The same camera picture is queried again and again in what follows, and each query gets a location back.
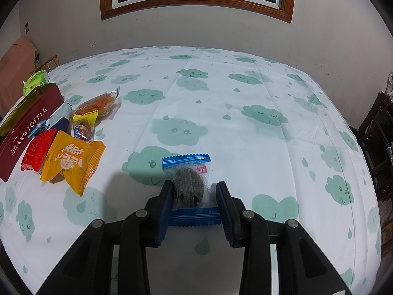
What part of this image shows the light blue and navy packet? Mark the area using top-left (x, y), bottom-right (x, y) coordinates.
top-left (46, 102), bottom-right (72, 133)

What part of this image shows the dark wooden chair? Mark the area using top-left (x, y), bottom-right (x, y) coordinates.
top-left (358, 92), bottom-right (393, 203)

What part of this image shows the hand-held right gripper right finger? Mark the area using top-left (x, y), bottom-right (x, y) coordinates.
top-left (216, 181), bottom-right (353, 295)

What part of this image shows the blue-edged dark snack packet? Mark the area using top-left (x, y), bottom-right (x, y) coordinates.
top-left (31, 122), bottom-right (48, 137)
top-left (162, 153), bottom-right (222, 227)

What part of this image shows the red tin box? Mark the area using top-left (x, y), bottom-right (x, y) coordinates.
top-left (0, 83), bottom-right (65, 182)

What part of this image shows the red snack packet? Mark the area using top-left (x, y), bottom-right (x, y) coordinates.
top-left (20, 128), bottom-right (57, 173)

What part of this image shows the clear packet of orange snack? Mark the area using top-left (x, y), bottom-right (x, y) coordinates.
top-left (74, 87), bottom-right (121, 120)

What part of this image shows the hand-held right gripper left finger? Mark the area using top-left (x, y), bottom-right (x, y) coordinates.
top-left (36, 180), bottom-right (175, 295)

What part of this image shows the yellow-topped brown snack packet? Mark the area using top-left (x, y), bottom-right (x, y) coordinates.
top-left (71, 111), bottom-right (98, 142)

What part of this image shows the green tissue pack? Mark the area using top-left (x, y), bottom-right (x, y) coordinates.
top-left (22, 71), bottom-right (50, 96)

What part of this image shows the cloud-printed tablecloth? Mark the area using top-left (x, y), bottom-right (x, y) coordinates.
top-left (0, 46), bottom-right (381, 295)

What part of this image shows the pink cloth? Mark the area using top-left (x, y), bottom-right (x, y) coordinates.
top-left (0, 36), bottom-right (39, 111)

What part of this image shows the yellow snack packet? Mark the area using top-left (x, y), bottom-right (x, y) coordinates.
top-left (40, 131), bottom-right (106, 196)

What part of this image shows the bamboo chair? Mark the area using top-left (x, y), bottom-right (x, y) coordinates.
top-left (33, 55), bottom-right (59, 74)

